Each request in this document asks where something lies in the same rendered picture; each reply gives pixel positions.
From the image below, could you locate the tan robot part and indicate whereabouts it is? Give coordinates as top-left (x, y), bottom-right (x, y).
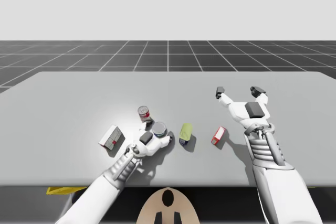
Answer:
top-left (136, 187), bottom-right (201, 224)

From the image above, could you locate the red and white carton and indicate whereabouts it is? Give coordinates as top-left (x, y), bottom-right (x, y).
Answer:
top-left (98, 124), bottom-right (126, 152)

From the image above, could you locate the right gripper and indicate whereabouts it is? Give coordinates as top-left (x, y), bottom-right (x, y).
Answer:
top-left (215, 86), bottom-right (272, 130)

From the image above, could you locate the red and white can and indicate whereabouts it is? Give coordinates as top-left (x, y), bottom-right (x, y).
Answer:
top-left (137, 105), bottom-right (152, 124)

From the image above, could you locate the green and blue rectangular can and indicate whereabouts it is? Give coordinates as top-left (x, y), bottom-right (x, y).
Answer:
top-left (178, 122), bottom-right (194, 146)

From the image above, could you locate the blue flat can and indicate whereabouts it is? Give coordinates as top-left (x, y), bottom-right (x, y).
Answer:
top-left (152, 121), bottom-right (169, 139)

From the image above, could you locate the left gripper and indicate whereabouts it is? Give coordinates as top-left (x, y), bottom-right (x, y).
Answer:
top-left (132, 118), bottom-right (175, 157)

